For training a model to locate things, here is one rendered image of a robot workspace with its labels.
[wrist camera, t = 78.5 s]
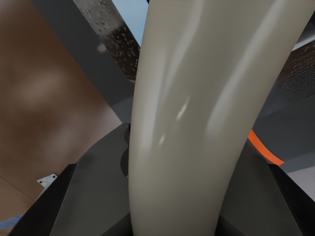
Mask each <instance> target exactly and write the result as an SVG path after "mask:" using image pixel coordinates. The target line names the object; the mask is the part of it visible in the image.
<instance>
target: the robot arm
mask: <svg viewBox="0 0 315 236"><path fill-rule="evenodd" d="M130 128H131V123H130V124H129V123H123V124H121V125H120V126H118V127H117V128H115V129H114V130H113V131H111V132H110V133H108V134H107V135H106V136H104V137H103V138H101V139H100V140H99V141H97V142H96V143H95V144H94V145H93V146H91V147H90V148H89V149H88V150H87V151H86V152H85V153H84V154H83V155H82V156H81V157H80V158H79V159H78V161H77V162H76V163H74V164H69V165H68V166H67V167H66V168H65V169H64V170H63V171H62V172H61V173H60V174H59V175H58V177H57V178H56V179H55V180H54V181H53V182H52V183H51V184H50V186H49V187H48V188H47V189H46V190H45V191H44V192H43V193H42V195H41V196H40V197H39V198H38V199H37V200H36V201H35V203H34V204H33V205H32V206H31V207H30V208H29V209H28V210H27V212H26V213H25V214H24V215H23V216H22V217H21V218H20V220H19V221H18V222H17V223H16V224H15V226H14V227H13V228H12V229H11V231H10V232H9V234H8V235H7V236H133V231H132V225H131V217H130V208H129V191H128V178H127V177H126V176H127V174H128V160H129V140H130ZM215 236H315V202H314V201H313V200H312V199H311V198H310V197H309V196H308V195H307V194H306V193H305V192H304V191H303V190H302V189H301V188H300V187H299V186H298V185H297V184H296V183H295V182H294V181H293V180H292V179H291V178H290V177H289V176H288V175H287V174H286V173H285V172H284V171H283V170H282V169H281V168H280V167H279V166H278V165H277V164H269V163H268V162H267V161H266V160H265V159H264V158H263V157H262V156H261V155H260V154H259V153H258V152H257V151H256V150H255V149H254V148H252V147H251V146H250V145H249V144H247V143H246V142H245V145H244V147H243V150H242V152H241V154H240V156H239V159H238V161H237V164H236V166H235V169H234V172H233V174H232V177H231V180H230V182H229V185H228V188H227V191H226V194H225V197H224V200H223V204H222V207H221V210H220V214H219V217H218V222H217V227H216V231H215Z"/></svg>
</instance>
